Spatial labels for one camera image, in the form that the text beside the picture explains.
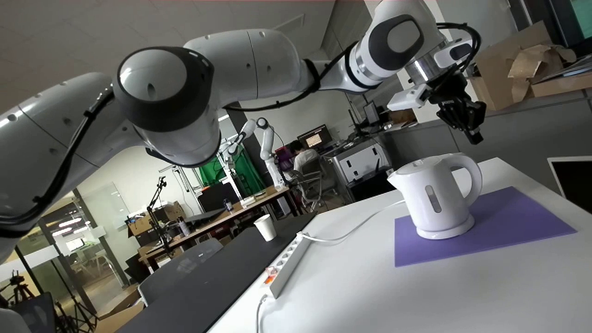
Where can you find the purple mat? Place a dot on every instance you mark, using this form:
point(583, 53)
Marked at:
point(504, 218)

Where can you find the dark computer monitor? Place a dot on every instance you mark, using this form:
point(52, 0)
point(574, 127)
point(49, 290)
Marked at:
point(317, 136)

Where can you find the white electric kettle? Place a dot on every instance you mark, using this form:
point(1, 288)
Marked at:
point(433, 197)

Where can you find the white power strip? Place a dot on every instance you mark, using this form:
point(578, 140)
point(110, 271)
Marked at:
point(282, 268)

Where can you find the wooden desk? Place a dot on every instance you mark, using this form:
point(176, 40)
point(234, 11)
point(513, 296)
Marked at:
point(150, 253)

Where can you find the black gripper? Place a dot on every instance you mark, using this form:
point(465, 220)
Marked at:
point(457, 109)

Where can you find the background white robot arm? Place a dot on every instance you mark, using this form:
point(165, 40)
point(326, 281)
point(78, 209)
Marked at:
point(265, 146)

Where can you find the cardboard box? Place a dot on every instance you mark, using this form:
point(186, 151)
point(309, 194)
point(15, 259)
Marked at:
point(528, 64)

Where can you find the grey metal cabinet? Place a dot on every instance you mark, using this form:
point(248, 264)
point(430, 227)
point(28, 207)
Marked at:
point(361, 159)

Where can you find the white paper cup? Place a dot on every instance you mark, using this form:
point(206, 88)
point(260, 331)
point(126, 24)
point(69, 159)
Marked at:
point(265, 225)

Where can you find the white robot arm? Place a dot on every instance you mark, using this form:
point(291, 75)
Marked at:
point(167, 98)

